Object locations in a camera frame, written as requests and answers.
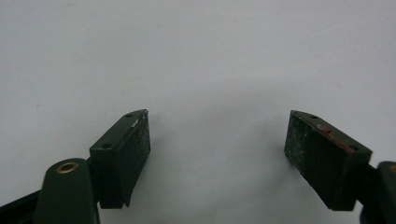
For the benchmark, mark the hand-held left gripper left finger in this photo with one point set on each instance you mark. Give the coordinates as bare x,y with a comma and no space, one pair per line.
120,158

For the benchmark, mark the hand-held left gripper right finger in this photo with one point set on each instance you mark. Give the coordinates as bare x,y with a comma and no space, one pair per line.
323,168

